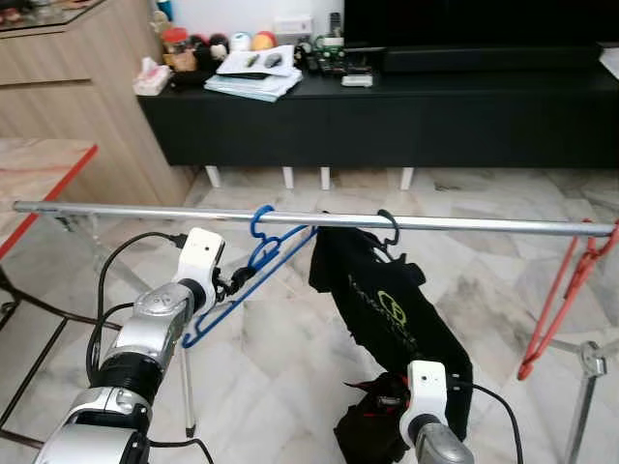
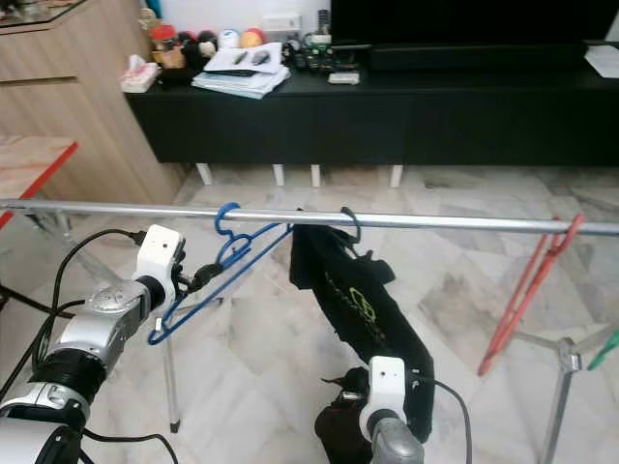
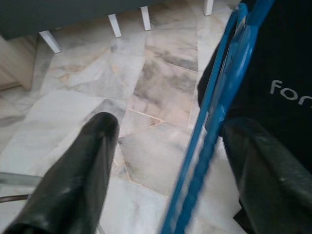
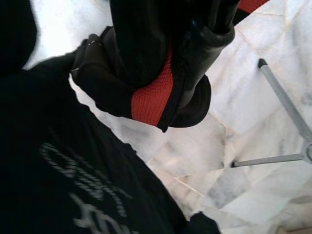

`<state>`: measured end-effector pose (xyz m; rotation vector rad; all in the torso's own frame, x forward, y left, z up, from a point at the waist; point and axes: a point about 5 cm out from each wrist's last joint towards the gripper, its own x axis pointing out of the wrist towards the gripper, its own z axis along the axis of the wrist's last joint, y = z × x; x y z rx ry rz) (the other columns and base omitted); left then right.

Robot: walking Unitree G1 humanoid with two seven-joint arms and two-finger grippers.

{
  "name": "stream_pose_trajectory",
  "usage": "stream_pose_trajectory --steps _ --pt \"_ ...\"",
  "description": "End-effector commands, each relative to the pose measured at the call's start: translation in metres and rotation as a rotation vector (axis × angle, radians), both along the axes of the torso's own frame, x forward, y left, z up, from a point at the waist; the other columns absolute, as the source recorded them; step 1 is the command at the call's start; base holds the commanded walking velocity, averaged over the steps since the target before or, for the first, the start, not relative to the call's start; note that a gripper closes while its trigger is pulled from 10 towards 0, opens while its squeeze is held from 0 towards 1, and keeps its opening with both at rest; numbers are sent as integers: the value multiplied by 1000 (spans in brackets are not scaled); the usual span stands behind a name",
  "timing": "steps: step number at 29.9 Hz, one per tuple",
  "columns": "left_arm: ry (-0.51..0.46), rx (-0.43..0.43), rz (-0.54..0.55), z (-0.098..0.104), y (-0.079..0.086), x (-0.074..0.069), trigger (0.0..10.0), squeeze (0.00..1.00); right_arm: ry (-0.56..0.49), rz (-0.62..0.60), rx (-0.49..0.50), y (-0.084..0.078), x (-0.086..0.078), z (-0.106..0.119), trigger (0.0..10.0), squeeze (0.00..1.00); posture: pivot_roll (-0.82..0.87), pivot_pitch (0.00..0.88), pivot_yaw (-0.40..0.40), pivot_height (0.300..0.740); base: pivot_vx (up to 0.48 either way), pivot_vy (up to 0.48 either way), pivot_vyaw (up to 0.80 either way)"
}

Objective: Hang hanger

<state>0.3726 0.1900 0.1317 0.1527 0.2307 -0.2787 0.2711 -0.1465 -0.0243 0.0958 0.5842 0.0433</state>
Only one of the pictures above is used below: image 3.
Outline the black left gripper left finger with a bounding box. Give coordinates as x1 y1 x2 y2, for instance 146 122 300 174
0 111 120 234

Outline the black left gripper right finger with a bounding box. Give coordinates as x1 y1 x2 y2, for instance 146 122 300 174
221 118 312 234

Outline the blue plastic hanger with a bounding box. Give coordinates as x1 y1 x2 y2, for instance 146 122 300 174
159 0 276 234

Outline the silver metal clothes rack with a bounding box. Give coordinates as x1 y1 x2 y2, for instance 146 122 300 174
0 172 41 186

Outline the black printed t-shirt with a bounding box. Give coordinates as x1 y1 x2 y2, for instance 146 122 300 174
197 0 312 220

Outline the light wooden cabinet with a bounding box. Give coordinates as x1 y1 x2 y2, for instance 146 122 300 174
0 36 40 92

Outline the black television console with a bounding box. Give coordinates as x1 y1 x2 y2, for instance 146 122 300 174
0 0 215 53

